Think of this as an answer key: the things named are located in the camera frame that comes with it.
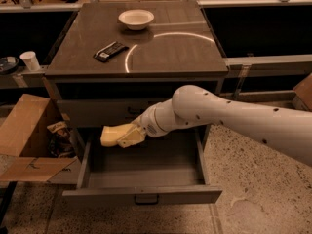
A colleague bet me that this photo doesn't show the snack bags in box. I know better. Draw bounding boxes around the snack bags in box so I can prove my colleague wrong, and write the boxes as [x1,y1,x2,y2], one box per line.
[47,121,75,158]

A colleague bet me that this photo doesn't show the brown cardboard box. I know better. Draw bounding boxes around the brown cardboard box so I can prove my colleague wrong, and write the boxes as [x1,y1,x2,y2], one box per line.
[0,94,80,184]

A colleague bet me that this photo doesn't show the white paper cup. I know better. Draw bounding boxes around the white paper cup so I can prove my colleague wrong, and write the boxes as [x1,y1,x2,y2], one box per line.
[19,51,41,71]

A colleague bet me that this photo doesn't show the black snack bar wrapper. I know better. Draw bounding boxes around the black snack bar wrapper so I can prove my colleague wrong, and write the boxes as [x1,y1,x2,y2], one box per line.
[94,41,128,62]

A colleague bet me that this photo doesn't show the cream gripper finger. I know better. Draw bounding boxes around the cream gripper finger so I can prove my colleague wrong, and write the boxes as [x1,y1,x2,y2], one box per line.
[117,124,140,148]

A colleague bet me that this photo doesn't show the grey drawer cabinet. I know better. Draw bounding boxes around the grey drawer cabinet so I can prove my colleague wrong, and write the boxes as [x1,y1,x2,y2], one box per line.
[45,1,229,208]

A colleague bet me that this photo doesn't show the white bowl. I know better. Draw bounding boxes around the white bowl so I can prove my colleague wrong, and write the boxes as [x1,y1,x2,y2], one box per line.
[118,9,154,30]

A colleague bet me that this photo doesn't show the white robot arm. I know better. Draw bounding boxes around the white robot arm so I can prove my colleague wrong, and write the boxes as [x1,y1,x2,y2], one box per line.
[117,85,312,166]

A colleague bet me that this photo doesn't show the open grey lower drawer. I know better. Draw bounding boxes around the open grey lower drawer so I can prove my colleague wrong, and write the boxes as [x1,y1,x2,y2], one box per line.
[62,129,221,208]

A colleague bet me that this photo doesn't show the yellow sponge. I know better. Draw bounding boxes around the yellow sponge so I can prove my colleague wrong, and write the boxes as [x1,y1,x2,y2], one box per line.
[100,124,132,147]

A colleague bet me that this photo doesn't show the dark round lid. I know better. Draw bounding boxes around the dark round lid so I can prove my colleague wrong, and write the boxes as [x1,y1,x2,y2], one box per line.
[0,57,19,75]

